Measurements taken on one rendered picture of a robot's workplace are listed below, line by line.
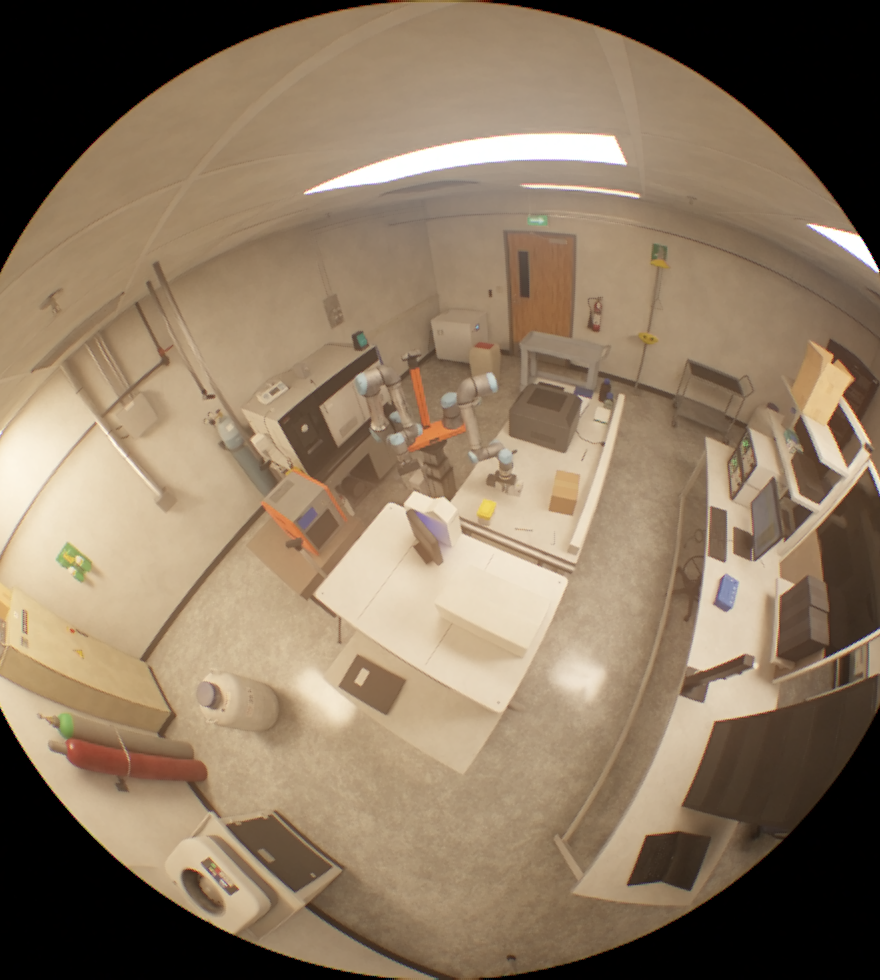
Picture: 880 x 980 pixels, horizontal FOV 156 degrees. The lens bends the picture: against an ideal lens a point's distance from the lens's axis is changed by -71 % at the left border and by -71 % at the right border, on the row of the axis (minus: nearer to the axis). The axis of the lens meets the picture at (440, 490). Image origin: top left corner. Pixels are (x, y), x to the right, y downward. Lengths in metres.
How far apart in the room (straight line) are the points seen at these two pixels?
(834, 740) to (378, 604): 1.80
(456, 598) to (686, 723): 1.47
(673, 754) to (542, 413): 2.28
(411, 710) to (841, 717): 1.84
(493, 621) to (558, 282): 4.64
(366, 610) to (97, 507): 2.87
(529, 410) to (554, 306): 3.03
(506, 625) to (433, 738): 0.86
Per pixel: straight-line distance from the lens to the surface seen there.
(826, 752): 1.47
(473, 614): 1.05
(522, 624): 1.04
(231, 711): 2.66
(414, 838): 2.84
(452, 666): 1.16
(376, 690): 1.76
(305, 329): 4.00
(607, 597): 2.92
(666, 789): 1.99
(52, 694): 3.52
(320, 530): 2.35
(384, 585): 1.31
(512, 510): 2.09
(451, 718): 1.69
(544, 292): 5.17
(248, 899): 2.42
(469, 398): 1.78
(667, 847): 2.12
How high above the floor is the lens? 2.58
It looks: 49 degrees down
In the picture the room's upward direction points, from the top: 12 degrees counter-clockwise
